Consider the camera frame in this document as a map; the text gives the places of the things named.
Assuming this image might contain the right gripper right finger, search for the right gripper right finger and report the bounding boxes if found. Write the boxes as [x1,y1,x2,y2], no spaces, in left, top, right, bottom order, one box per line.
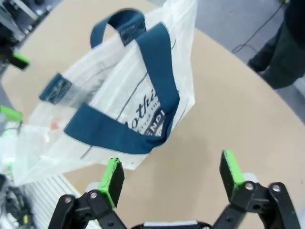
[212,149,302,229]

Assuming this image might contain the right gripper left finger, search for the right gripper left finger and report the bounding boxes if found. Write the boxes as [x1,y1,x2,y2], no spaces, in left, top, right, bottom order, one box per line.
[49,156,143,229]

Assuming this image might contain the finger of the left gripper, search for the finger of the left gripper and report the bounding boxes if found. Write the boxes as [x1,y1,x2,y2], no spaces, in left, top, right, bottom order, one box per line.
[0,105,24,123]
[9,51,31,70]

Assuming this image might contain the white translucent bag blue handles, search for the white translucent bag blue handles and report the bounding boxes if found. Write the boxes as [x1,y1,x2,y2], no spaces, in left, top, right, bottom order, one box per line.
[11,0,200,186]

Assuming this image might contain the white ribbed panel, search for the white ribbed panel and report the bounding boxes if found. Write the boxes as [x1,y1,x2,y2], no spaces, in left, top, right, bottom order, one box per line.
[22,173,101,229]

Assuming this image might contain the person legs dark trousers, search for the person legs dark trousers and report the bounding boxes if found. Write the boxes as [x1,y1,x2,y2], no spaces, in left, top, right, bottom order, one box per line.
[247,0,305,90]

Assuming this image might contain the aluminium frame rack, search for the aluminium frame rack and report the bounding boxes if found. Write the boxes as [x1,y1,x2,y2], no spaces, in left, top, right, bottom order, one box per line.
[0,0,56,40]

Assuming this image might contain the black cable bundle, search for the black cable bundle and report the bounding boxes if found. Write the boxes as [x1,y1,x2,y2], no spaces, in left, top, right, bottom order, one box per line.
[3,185,33,229]

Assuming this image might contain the thin dark floor cable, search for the thin dark floor cable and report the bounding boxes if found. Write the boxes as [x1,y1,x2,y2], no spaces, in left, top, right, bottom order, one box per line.
[231,0,290,53]

